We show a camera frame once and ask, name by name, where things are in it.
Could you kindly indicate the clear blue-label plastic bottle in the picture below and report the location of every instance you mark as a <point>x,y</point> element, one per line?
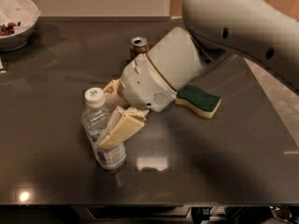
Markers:
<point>94,119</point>

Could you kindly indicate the white bowl with food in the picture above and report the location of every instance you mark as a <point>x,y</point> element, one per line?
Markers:
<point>24,14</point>

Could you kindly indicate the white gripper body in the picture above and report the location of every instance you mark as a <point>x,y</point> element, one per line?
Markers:
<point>146,84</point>

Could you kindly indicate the brown soda can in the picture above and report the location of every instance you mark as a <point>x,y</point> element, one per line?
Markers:
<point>139,44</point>

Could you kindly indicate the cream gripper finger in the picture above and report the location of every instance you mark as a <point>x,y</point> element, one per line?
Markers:
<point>112,91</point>
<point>123,124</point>

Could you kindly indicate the green and yellow sponge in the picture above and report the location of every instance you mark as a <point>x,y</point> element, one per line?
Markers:
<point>198,101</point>

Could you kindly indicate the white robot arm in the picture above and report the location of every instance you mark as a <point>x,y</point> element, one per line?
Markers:
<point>212,30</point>

